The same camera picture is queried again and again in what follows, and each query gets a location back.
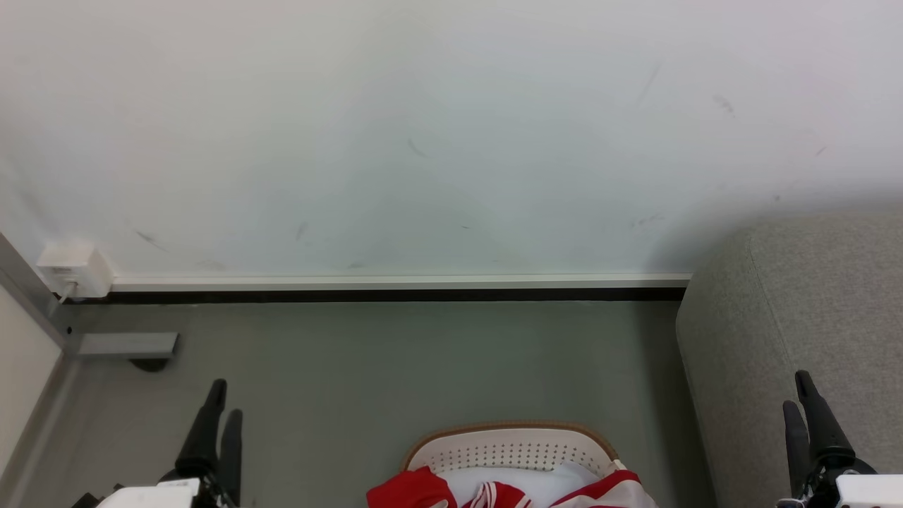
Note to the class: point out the white laundry basket brown rim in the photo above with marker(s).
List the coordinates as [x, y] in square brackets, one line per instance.
[511, 446]

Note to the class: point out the grey metal floor bracket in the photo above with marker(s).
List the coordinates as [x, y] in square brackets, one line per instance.
[127, 344]

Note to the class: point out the red and white garment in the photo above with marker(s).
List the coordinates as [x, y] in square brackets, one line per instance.
[409, 490]

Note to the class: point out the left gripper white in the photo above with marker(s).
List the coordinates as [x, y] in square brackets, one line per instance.
[152, 494]

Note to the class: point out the grey metal door frame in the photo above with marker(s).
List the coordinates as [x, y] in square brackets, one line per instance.
[32, 303]

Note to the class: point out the white and black baseboard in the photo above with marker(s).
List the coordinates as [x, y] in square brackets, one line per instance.
[395, 288]

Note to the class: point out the pale white cloth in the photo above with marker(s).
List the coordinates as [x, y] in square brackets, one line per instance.
[529, 480]

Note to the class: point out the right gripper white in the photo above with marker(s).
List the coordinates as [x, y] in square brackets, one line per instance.
[868, 492]

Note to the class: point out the black round door stopper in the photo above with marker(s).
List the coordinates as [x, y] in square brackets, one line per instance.
[149, 364]

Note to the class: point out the cream door panel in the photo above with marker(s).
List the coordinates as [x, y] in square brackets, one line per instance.
[21, 367]

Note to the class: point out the white wall socket box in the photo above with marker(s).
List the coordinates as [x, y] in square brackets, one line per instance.
[74, 269]

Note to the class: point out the grey fabric sofa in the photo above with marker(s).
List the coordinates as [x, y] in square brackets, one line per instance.
[790, 310]

